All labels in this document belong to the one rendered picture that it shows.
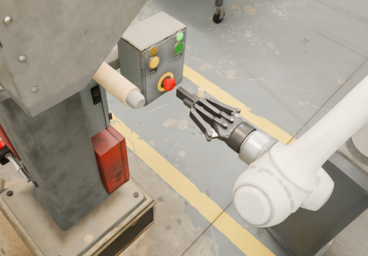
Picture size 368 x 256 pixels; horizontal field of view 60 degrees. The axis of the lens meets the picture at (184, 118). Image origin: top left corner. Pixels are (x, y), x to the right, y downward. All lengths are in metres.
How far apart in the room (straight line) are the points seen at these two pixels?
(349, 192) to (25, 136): 1.05
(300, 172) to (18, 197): 1.24
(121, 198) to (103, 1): 1.24
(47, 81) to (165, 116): 1.85
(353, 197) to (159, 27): 0.87
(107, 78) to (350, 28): 3.08
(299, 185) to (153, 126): 1.56
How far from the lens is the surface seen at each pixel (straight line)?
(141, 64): 0.80
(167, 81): 0.88
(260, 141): 0.75
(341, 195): 1.30
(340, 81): 2.74
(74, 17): 0.26
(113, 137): 1.23
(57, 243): 1.42
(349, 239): 1.94
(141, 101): 0.46
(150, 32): 0.83
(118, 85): 0.48
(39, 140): 1.00
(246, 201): 0.56
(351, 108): 0.60
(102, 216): 1.43
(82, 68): 0.29
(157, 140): 1.98
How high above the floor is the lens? 1.59
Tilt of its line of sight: 49 degrees down
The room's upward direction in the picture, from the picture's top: 6 degrees clockwise
